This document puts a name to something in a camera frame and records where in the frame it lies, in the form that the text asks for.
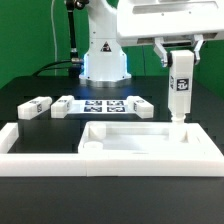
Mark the white marker base plate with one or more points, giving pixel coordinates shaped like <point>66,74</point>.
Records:
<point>100,107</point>

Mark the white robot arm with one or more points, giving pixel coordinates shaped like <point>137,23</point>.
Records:
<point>105,64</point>

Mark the white U-shaped obstacle frame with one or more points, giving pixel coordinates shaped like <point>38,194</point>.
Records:
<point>30,165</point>

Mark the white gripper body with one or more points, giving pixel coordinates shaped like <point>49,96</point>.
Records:
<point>141,21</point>

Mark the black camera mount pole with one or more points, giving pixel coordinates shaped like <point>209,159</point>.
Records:
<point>76,63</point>

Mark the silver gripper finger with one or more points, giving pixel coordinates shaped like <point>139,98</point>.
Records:
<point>198,41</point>
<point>160,50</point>

